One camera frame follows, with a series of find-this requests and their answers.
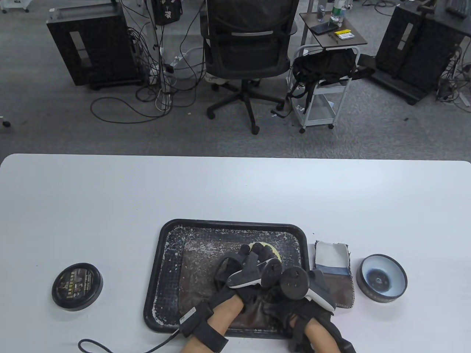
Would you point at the grey polishing cloth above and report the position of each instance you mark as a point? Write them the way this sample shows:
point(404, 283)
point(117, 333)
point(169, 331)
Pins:
point(333, 257)

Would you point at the black backpack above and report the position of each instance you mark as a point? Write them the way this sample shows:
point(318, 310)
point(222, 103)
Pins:
point(323, 66)

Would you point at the person's right hand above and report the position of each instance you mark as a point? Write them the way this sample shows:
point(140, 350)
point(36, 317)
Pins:
point(294, 312)

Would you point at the black leather care cream tin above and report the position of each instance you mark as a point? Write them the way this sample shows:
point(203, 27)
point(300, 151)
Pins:
point(382, 279)

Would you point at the white desk leg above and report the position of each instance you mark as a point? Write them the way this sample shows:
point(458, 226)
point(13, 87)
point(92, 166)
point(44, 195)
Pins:
point(156, 36)

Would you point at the yellow round sponge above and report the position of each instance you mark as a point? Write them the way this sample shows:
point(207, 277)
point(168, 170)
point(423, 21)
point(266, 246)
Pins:
point(276, 253)

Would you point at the brown leather bag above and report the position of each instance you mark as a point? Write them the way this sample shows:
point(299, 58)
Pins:
point(202, 264)

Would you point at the white trolley base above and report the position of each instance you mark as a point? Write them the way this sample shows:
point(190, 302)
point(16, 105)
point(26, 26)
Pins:
point(16, 3)

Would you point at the left black white controller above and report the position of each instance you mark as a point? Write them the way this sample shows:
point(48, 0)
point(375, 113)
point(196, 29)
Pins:
point(250, 274)

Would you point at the green label bottle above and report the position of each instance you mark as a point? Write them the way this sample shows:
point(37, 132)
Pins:
point(337, 14)

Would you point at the person's right forearm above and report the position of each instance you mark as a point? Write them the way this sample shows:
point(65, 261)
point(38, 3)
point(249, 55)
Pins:
point(323, 336)

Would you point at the black computer tower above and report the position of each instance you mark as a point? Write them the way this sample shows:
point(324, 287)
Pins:
point(415, 55)
point(99, 47)

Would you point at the black labelled tin lid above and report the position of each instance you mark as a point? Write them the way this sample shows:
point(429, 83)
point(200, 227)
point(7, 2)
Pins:
point(77, 286)

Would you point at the white power strip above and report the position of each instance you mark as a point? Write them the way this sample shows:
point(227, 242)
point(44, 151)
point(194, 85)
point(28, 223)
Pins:
point(163, 101)
point(179, 60)

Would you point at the small brown side table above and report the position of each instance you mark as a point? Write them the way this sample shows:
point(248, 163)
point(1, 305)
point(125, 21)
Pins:
point(349, 42)

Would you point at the person's left forearm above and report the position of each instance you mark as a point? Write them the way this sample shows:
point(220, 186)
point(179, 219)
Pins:
point(220, 316)

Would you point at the black tablet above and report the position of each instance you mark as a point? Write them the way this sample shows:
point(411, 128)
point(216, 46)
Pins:
point(323, 28)

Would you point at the yellow box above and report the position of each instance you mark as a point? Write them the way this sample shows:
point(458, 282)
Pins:
point(344, 35)

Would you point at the black white controller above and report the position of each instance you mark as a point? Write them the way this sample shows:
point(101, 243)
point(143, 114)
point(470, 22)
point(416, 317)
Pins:
point(294, 281)
point(250, 274)

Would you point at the black hanging bag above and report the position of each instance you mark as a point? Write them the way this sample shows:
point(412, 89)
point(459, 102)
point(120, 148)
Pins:
point(167, 13)

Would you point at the right black white controller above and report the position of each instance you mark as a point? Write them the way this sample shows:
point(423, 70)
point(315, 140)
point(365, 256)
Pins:
point(294, 281)

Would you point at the white rolling cart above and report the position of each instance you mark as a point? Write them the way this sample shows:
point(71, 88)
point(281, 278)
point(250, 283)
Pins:
point(320, 110)

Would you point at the black plastic tray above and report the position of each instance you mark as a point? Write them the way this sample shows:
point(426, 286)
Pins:
point(169, 264)

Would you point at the person's left hand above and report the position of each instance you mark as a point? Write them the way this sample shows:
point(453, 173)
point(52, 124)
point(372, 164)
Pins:
point(261, 252)

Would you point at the dark brown desk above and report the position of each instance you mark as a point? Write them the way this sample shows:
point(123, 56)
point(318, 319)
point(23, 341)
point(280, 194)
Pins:
point(460, 22)

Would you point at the black office chair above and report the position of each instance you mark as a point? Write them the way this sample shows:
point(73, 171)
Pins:
point(246, 55)

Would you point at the black forearm sensor box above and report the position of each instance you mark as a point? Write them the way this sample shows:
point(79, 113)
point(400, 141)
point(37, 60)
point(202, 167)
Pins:
point(195, 316)

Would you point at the black caster wheel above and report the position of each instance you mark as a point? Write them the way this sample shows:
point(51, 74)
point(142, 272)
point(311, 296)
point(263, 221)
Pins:
point(6, 124)

